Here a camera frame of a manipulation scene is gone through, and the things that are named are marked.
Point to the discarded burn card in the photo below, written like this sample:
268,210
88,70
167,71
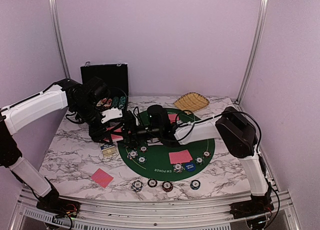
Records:
102,178

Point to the green fifty chip stack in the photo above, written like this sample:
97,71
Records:
195,184

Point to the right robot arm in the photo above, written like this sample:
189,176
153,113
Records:
242,137

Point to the green chip row in case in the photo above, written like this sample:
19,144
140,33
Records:
115,102

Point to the blue small blind button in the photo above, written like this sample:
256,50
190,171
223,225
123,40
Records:
190,167

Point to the red-backed playing card deck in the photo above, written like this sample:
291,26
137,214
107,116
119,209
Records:
116,136

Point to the blue gold card box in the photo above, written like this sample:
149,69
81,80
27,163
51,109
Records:
108,150

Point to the aluminium frame post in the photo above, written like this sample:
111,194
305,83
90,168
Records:
58,37
261,19

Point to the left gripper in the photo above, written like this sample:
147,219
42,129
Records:
97,133

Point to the placed fifty chip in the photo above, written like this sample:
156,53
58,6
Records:
199,160
142,159

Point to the blue ten chip stack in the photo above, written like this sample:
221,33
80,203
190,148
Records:
137,186

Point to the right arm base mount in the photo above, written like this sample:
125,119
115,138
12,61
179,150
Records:
249,208

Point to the right aluminium frame post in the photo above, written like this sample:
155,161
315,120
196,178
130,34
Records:
261,19

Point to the left aluminium frame post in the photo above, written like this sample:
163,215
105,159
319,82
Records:
58,37

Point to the woven bamboo tray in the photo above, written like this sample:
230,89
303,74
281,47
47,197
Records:
191,101

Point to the placed hundred chip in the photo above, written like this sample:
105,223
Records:
206,154
143,149

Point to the round green poker mat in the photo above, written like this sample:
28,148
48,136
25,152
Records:
192,134

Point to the hundred chip front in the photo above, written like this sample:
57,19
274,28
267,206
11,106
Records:
152,183

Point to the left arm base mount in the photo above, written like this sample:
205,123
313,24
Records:
61,207

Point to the dealt card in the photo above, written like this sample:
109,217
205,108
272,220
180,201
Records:
176,157

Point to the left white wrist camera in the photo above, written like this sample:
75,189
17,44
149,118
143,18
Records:
110,114

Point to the card deck in case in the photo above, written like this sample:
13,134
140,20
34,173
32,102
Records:
106,102

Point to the placed ten chips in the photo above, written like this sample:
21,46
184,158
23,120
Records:
178,168
132,154

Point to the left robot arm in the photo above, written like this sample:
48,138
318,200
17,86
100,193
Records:
16,116

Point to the teal chip row in case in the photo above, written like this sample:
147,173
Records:
122,102

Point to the front aluminium rail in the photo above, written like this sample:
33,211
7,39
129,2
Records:
202,214

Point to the black poker chip case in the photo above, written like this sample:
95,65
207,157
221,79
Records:
115,76

